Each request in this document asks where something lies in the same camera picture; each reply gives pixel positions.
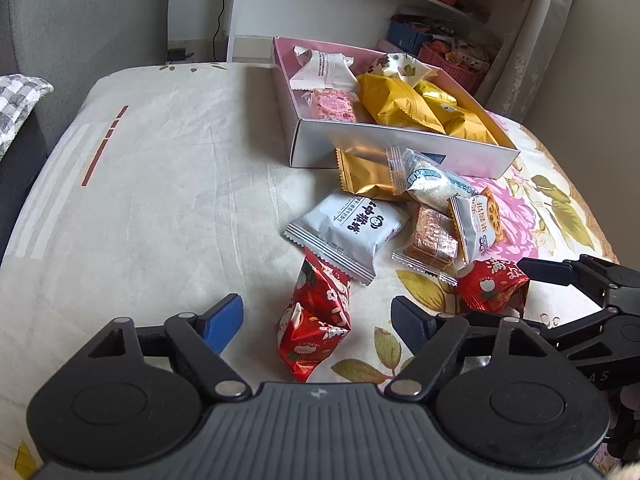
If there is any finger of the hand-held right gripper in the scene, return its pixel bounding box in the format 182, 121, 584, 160
466, 306, 623, 358
517, 255, 640, 311

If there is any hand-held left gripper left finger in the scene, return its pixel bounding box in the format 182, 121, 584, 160
87, 294, 251, 403

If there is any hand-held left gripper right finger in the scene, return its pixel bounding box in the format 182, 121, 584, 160
385, 296, 553, 403

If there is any red snack packet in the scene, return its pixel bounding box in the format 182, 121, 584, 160
277, 255, 352, 383
457, 259, 531, 318

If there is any white orange cracker packet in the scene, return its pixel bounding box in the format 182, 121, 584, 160
449, 187, 507, 265

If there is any clear brown biscuit packet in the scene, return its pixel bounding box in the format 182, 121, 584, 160
392, 202, 461, 286

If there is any white panda print packet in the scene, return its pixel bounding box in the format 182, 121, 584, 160
284, 192, 410, 286

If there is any clear bread packet blue label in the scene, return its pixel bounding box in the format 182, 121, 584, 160
387, 147, 483, 213

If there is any gold bar packet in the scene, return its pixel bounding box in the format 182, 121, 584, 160
335, 147, 408, 202

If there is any yellow snack packet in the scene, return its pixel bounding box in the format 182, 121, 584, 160
356, 73, 447, 135
414, 81, 501, 146

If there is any silver box with pink inside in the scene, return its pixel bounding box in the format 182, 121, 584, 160
271, 36, 522, 180

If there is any pink biscuit packet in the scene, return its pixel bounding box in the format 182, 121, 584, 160
303, 87, 362, 123

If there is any white nut packet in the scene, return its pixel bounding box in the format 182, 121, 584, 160
370, 52, 438, 88
290, 46, 358, 92

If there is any large pink plastic basket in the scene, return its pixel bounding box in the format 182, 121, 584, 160
417, 42, 493, 93

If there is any pale patterned curtain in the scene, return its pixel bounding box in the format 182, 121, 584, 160
472, 0, 593, 123

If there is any blue storage crate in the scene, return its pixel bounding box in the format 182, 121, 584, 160
387, 15, 431, 56

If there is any grey white checkered pillow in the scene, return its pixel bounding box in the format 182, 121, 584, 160
0, 74, 55, 161

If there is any white shelf unit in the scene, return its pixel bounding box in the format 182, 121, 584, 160
226, 0, 538, 66

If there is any grey sofa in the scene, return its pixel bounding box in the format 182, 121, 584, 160
0, 0, 171, 261

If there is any black power cable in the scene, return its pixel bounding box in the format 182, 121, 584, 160
212, 0, 236, 58

